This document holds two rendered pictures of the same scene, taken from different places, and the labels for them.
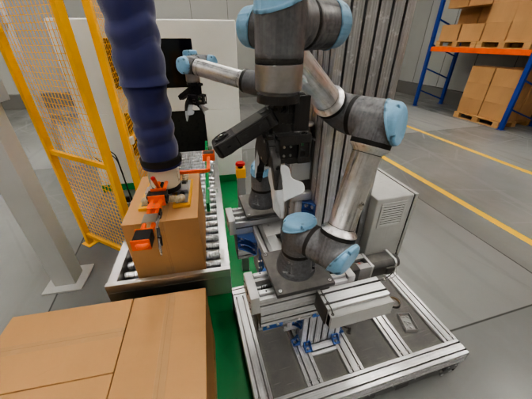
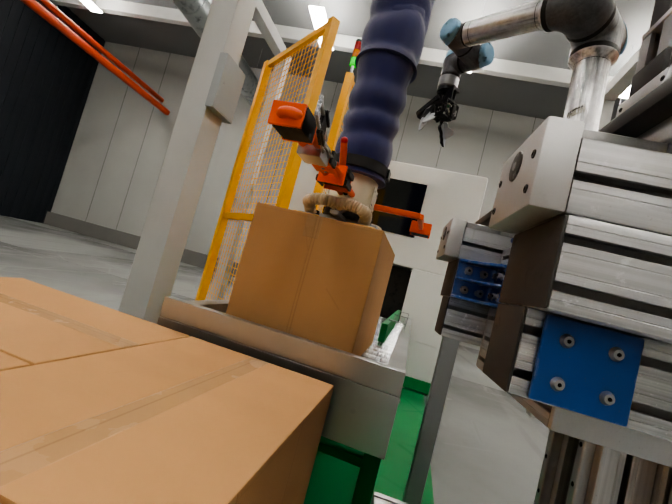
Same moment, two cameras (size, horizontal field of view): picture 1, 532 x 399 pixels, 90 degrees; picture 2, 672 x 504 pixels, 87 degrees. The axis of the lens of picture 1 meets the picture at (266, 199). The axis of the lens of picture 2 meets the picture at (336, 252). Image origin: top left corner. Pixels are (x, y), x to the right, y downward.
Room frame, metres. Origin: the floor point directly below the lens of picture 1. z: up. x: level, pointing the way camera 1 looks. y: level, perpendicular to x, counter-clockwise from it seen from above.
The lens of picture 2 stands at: (0.27, 0.06, 0.79)
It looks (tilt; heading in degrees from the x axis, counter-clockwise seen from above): 4 degrees up; 25
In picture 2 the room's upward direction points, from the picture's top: 15 degrees clockwise
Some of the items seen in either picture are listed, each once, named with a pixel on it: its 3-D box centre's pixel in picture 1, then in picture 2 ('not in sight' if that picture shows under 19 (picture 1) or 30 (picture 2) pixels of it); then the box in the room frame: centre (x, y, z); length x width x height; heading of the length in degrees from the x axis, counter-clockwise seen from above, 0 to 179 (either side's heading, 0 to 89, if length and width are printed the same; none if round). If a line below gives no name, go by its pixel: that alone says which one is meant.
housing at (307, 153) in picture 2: (150, 221); (314, 151); (1.01, 0.53, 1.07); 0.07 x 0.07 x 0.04; 10
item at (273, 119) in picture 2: (142, 239); (293, 123); (0.87, 0.51, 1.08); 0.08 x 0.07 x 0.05; 10
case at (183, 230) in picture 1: (172, 220); (324, 284); (1.47, 0.63, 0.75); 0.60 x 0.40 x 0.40; 11
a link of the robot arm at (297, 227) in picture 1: (300, 233); not in sight; (0.75, -0.12, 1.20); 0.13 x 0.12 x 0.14; 46
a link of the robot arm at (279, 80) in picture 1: (278, 79); not in sight; (0.47, -0.02, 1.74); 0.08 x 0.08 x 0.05
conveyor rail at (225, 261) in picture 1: (218, 191); (401, 346); (2.32, 0.47, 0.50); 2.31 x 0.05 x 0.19; 11
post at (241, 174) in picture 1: (243, 223); (440, 381); (1.77, 0.18, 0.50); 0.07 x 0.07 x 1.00; 11
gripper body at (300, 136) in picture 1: (281, 129); not in sight; (0.47, -0.03, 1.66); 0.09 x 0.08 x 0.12; 106
